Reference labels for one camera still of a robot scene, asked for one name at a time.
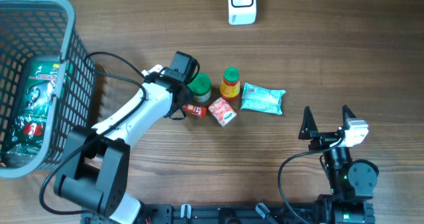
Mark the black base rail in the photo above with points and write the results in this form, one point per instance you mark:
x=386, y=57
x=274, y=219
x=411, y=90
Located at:
x=232, y=214

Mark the green lid jar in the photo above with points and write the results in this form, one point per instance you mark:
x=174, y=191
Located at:
x=201, y=88

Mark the red sauce sachet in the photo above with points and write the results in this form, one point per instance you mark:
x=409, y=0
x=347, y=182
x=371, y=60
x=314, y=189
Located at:
x=195, y=110

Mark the green snack bag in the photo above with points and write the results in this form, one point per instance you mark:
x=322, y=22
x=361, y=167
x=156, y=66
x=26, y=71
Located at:
x=25, y=136

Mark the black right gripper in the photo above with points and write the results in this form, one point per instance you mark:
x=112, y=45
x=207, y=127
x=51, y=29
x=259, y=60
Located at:
x=309, y=131

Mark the grey plastic shopping basket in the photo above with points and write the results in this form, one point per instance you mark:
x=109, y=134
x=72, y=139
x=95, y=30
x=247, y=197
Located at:
x=44, y=30

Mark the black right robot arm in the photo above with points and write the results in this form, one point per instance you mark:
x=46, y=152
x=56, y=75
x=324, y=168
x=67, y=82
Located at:
x=352, y=182

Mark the red chilli sauce bottle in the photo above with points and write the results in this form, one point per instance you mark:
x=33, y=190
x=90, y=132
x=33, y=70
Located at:
x=230, y=85

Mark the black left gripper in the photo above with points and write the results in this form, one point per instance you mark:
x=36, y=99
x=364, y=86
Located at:
x=189, y=97

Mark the white barcode scanner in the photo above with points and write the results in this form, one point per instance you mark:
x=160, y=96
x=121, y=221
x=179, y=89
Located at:
x=242, y=12

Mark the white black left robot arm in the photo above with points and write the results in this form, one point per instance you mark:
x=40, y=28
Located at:
x=93, y=173

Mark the red white small box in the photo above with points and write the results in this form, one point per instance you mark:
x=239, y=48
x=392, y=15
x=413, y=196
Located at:
x=222, y=111

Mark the teal wet wipes pack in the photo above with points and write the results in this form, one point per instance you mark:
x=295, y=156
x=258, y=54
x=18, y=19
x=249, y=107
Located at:
x=262, y=99

